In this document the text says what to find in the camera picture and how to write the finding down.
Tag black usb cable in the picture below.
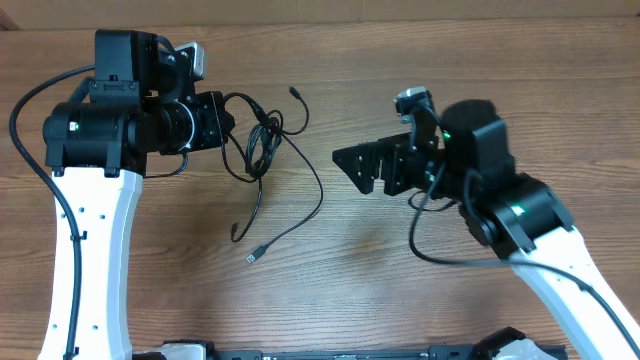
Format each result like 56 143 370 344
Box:
219 92 325 265

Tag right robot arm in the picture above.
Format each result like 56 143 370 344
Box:
332 99 639 359

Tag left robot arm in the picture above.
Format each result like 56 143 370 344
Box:
40 30 234 359

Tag cardboard back panel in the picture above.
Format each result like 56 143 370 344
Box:
1 0 639 31

